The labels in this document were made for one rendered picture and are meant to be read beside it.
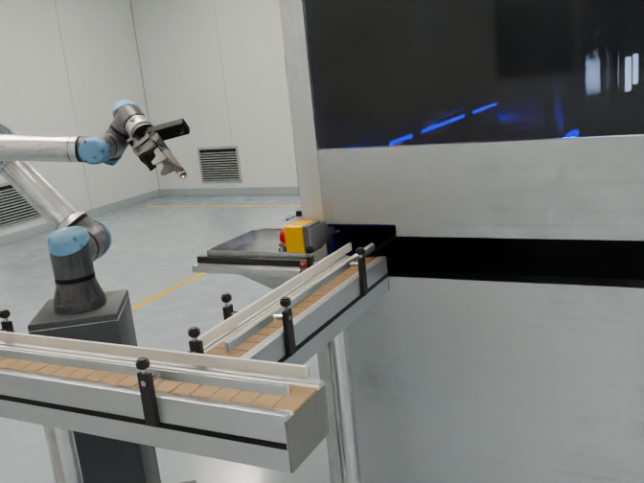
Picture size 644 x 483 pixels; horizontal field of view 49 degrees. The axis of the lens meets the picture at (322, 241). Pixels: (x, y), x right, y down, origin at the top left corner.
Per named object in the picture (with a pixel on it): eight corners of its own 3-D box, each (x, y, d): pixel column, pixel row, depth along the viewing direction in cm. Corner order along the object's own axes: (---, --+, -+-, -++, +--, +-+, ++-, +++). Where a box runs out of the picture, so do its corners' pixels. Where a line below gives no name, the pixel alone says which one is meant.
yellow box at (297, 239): (323, 246, 185) (320, 219, 183) (310, 254, 178) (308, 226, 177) (298, 245, 188) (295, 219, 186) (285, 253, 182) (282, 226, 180)
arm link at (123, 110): (126, 126, 219) (140, 103, 217) (140, 143, 213) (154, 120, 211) (104, 116, 213) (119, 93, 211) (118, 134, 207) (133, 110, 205)
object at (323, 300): (340, 287, 188) (334, 229, 184) (395, 290, 181) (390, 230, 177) (181, 404, 129) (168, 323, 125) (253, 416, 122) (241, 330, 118)
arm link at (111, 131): (83, 154, 208) (103, 124, 205) (98, 150, 219) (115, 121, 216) (106, 171, 209) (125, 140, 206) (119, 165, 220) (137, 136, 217)
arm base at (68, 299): (48, 317, 205) (41, 285, 203) (60, 301, 220) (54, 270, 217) (102, 310, 207) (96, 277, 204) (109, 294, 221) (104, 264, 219)
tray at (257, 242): (346, 241, 220) (345, 230, 219) (307, 265, 198) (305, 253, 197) (254, 239, 236) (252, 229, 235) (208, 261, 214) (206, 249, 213)
